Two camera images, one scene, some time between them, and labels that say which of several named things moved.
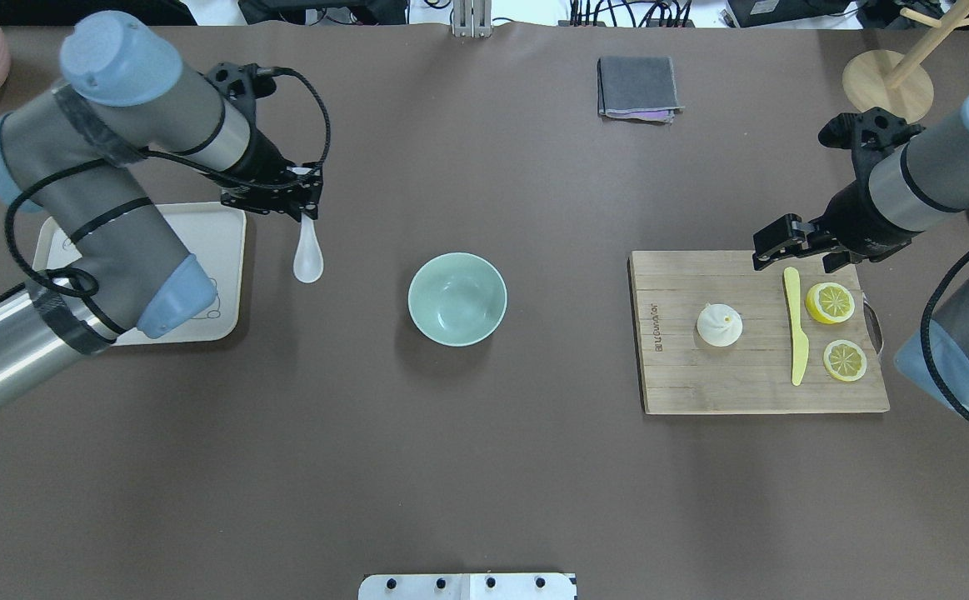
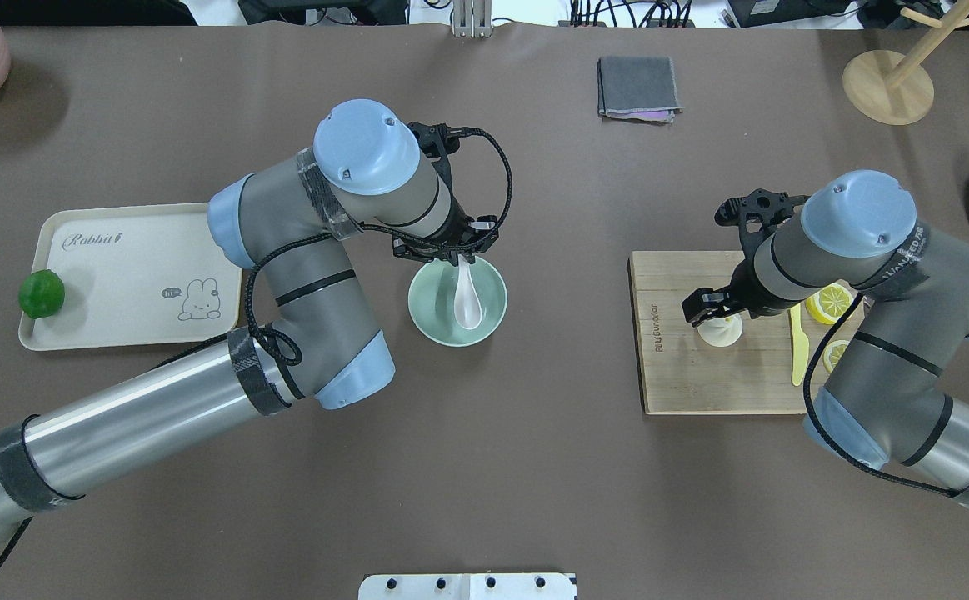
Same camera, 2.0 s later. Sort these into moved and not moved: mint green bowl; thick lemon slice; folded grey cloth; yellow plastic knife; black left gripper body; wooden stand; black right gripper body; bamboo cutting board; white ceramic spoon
Moved: white ceramic spoon; black left gripper body; black right gripper body
Not moved: thick lemon slice; folded grey cloth; wooden stand; bamboo cutting board; mint green bowl; yellow plastic knife
